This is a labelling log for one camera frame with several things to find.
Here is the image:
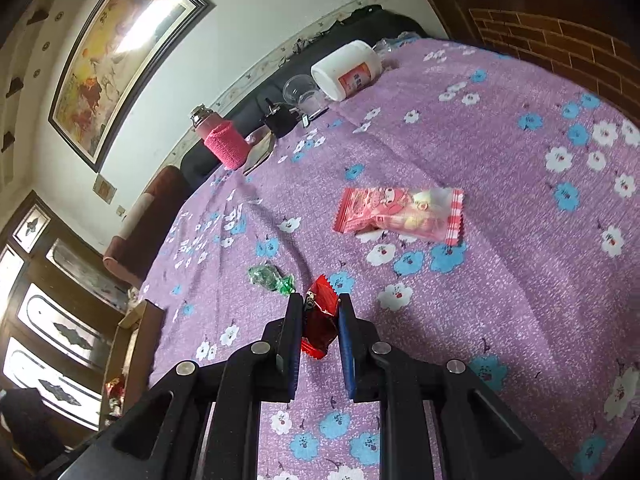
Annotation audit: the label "small red candy packet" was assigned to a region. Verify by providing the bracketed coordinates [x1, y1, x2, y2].
[300, 274, 340, 360]

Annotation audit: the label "green candy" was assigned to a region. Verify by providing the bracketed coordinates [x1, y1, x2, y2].
[247, 263, 296, 296]

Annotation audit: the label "pink cartoon snack bag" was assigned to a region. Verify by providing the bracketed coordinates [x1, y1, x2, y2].
[333, 188, 464, 246]

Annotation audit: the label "red long snack packet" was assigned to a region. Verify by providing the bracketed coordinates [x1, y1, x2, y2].
[104, 375, 126, 405]

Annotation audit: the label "cardboard tray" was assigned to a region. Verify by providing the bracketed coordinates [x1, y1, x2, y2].
[99, 300, 165, 429]

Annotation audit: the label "purple floral tablecloth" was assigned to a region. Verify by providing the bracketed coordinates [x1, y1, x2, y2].
[142, 39, 639, 479]

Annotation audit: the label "brown armchair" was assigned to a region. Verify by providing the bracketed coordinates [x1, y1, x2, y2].
[103, 166, 192, 288]

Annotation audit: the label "booklet on table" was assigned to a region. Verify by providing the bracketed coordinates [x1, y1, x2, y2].
[242, 125, 277, 176]

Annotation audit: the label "pink sleeved thermos bottle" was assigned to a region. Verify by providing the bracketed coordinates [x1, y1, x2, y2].
[191, 104, 252, 170]

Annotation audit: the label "small black container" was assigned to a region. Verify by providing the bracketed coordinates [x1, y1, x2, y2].
[264, 99, 298, 139]

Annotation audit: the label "wooden glass doors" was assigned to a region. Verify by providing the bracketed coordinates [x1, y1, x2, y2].
[1, 192, 127, 446]

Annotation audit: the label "white plastic jar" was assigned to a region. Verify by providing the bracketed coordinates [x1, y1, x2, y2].
[310, 40, 383, 102]

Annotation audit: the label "black leather sofa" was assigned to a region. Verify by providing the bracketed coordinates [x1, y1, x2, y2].
[179, 3, 432, 191]

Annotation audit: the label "wooden cabinet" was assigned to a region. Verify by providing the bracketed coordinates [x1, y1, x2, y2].
[427, 0, 639, 120]

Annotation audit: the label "small wall plaque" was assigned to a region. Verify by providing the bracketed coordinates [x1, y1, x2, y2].
[92, 174, 117, 205]

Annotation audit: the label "framed wall painting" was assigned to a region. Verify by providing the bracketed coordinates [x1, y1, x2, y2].
[48, 0, 214, 172]

